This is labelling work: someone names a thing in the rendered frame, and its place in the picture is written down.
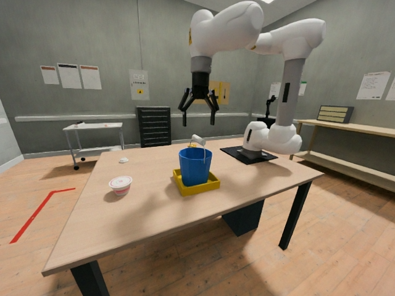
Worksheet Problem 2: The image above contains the blue pail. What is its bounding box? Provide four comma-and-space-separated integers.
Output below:
178, 134, 212, 187

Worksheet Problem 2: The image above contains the yellow shallow tray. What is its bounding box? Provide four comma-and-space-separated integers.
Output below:
173, 168, 220, 197

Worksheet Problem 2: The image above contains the white yogurt cup with red stripes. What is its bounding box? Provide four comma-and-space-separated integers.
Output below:
109, 176, 132, 196

